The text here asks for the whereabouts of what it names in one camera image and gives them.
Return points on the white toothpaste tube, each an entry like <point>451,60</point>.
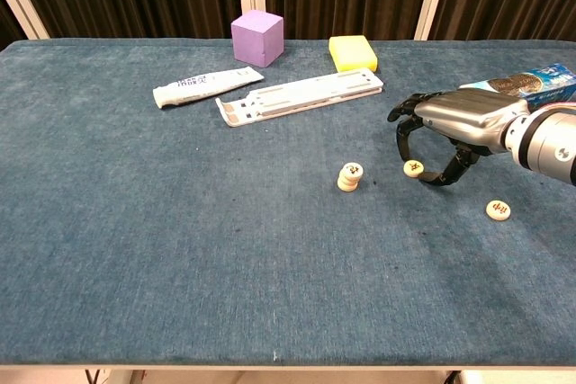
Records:
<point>202,86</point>

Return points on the yellow sponge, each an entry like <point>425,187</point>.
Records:
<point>351,53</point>

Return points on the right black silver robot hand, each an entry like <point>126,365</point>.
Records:
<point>468,112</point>

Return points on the purple foam cube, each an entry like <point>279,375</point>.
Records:
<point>254,40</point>

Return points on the blue cookie pack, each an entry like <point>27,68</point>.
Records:
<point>540,80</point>

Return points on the round beige chess piece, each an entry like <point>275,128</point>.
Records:
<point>351,170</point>
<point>347,189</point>
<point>348,181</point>
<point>497,210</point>
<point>412,168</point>

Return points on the white plastic folding stand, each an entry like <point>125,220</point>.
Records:
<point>288,98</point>

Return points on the blue table cloth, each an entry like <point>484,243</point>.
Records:
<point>180,244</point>

